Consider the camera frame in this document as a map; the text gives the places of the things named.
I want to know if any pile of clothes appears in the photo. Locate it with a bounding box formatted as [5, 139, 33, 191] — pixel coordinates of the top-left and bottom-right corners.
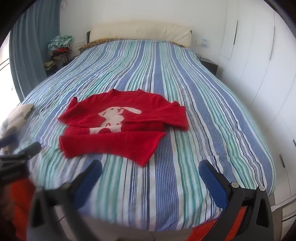
[45, 35, 74, 72]

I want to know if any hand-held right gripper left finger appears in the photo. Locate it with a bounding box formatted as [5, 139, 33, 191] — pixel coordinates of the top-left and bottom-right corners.
[28, 159, 103, 241]

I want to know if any blue curtain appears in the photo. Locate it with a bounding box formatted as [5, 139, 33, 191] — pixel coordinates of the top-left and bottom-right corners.
[9, 0, 62, 102]

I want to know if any beige patterned cushion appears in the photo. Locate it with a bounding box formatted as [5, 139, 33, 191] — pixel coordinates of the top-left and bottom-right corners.
[0, 103, 35, 137]

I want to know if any striped bed blanket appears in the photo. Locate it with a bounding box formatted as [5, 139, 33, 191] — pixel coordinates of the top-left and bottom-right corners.
[20, 39, 277, 232]

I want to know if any dark nightstand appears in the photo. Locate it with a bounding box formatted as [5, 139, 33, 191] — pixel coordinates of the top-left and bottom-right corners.
[199, 57, 219, 76]

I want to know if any orange floor rug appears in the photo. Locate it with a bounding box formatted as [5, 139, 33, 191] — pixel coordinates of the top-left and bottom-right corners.
[9, 178, 251, 241]

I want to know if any white wardrobe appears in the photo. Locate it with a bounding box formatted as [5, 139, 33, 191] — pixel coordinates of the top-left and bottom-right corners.
[217, 0, 296, 220]

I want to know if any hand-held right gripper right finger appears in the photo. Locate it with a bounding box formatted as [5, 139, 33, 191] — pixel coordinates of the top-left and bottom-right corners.
[198, 159, 275, 241]

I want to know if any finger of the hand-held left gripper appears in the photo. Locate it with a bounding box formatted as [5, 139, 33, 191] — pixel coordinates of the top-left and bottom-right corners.
[14, 142, 42, 160]
[0, 133, 18, 149]

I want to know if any red sweater with white rabbit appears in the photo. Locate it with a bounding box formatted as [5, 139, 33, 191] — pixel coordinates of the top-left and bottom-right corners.
[57, 88, 190, 167]

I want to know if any cream padded headboard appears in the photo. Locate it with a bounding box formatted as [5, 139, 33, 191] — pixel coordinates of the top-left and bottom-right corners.
[89, 23, 192, 48]

